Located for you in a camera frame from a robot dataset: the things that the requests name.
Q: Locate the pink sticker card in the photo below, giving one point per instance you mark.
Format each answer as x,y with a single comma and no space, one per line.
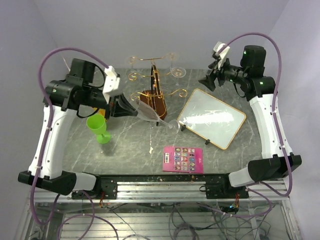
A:
181,159

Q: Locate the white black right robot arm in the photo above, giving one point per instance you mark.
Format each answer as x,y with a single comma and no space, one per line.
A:
278,159

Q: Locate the gold framed mirror tray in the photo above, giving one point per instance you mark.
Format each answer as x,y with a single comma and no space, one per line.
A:
212,119

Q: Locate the aluminium rail base frame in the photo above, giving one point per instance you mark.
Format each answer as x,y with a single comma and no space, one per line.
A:
163,207

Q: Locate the clear wine glass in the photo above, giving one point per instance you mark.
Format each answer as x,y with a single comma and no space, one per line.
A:
132,61
172,57
178,73

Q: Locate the green plastic goblet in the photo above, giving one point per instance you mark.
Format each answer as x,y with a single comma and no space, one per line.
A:
98,125

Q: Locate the gold wire wine glass rack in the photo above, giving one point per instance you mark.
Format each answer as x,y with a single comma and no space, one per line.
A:
154,96

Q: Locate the orange plastic goblet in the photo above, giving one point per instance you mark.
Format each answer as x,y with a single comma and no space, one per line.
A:
99,115

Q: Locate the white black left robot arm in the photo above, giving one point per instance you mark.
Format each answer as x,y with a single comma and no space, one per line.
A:
65,97

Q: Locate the clear tall champagne flute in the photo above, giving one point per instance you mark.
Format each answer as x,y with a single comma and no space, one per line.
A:
147,113

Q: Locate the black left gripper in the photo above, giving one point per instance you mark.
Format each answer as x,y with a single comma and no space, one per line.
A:
121,108

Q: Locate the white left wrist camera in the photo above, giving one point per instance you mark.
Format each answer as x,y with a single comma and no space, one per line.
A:
112,84

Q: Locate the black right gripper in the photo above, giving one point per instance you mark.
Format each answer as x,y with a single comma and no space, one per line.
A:
209,81

